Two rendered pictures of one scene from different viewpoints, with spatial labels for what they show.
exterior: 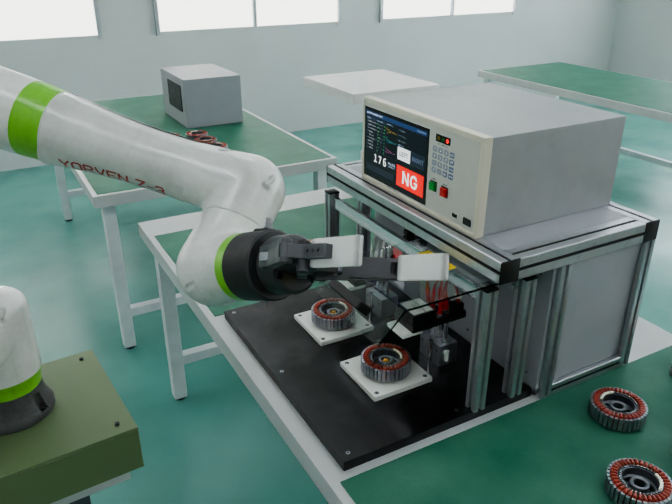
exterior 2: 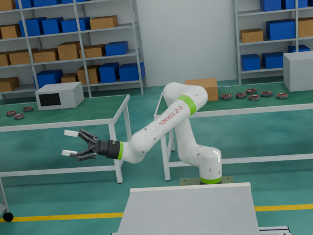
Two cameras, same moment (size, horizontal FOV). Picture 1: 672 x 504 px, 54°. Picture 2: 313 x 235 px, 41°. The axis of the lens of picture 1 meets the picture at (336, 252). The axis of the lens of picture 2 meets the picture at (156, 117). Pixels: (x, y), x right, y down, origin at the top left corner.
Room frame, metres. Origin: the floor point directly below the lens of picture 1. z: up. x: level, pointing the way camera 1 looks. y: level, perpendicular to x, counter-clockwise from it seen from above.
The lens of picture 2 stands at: (2.14, -1.32, 2.05)
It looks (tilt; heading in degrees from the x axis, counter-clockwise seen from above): 18 degrees down; 127
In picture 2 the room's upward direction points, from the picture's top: 7 degrees counter-clockwise
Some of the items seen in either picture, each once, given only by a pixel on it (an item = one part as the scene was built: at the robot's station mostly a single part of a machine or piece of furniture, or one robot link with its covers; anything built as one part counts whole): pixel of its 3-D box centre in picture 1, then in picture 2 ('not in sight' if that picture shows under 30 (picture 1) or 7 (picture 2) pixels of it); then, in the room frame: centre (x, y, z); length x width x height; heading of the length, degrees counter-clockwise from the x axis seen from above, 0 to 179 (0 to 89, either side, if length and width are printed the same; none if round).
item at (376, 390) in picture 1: (385, 371); not in sight; (1.22, -0.11, 0.78); 0.15 x 0.15 x 0.01; 29
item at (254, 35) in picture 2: not in sight; (251, 35); (-0.96, 5.85, 0.87); 0.40 x 0.36 x 0.17; 119
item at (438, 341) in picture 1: (437, 346); not in sight; (1.29, -0.24, 0.80); 0.08 x 0.05 x 0.06; 29
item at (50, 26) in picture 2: not in sight; (53, 25); (-4.11, 4.10, 1.41); 0.42 x 0.28 x 0.26; 121
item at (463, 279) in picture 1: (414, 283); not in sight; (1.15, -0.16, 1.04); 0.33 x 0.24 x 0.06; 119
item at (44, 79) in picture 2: not in sight; (48, 79); (-4.37, 3.95, 0.41); 0.42 x 0.42 x 0.26; 27
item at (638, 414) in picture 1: (617, 408); not in sight; (1.10, -0.59, 0.77); 0.11 x 0.11 x 0.04
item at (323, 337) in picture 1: (333, 322); not in sight; (1.43, 0.01, 0.78); 0.15 x 0.15 x 0.01; 29
